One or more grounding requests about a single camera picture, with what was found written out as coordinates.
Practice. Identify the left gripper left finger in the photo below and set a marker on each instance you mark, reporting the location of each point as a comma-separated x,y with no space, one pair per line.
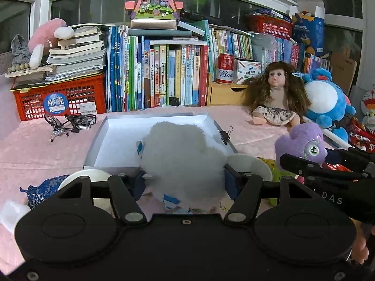
125,191

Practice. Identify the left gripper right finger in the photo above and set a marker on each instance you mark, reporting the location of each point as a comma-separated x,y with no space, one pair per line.
244,189

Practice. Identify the white fluffy plush toy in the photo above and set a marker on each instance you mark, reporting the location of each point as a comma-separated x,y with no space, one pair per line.
182,170

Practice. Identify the purple plush toy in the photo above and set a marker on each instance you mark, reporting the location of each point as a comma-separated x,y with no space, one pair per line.
304,141

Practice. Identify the blue patterned pouch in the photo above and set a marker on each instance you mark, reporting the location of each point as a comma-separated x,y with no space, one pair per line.
38,194

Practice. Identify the right hand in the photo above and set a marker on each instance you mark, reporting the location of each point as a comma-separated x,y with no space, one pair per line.
360,252

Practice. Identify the paper cup with dog drawing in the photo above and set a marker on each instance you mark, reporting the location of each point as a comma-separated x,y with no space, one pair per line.
243,163

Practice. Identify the white cardboard box tray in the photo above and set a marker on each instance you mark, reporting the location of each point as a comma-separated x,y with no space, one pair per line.
113,149

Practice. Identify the black binder clip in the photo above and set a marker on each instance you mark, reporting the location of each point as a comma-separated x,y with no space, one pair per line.
226,135

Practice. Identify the blue white plush toy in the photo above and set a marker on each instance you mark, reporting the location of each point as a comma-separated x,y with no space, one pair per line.
328,103

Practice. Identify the pink tablecloth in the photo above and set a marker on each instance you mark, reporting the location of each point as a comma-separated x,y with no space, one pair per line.
28,157

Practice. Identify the black eyeglasses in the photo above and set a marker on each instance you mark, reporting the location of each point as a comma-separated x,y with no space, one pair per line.
72,124

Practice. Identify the wooden drawer box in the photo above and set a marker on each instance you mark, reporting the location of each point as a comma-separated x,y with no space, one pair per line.
224,94

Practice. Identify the brown haired doll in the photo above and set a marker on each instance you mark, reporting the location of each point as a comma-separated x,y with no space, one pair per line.
277,97

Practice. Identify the red plastic basket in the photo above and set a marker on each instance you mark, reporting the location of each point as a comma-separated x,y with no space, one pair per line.
73,97

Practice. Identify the row of upright books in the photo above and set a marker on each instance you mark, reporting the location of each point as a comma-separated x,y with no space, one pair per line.
147,68

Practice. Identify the red beer can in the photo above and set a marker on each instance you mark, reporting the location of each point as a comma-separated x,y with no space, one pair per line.
225,69

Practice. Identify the small white carton box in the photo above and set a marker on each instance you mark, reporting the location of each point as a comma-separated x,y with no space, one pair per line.
245,70

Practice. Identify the stack of books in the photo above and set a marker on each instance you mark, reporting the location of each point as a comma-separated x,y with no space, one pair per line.
77,57

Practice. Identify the right row of books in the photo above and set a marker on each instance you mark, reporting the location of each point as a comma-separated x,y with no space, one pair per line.
264,48

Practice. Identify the blue cardboard box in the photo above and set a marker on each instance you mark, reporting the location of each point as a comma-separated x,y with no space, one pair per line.
308,18

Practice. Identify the red basket on books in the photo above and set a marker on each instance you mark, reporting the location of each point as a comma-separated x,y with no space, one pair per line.
264,24

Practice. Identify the pink white plush toy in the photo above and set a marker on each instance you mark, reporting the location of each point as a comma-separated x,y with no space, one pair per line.
45,38

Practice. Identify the grey plush toy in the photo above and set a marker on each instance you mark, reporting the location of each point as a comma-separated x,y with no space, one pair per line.
20,50

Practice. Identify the triangular pink toy house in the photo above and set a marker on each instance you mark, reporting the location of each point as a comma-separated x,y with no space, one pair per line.
154,14

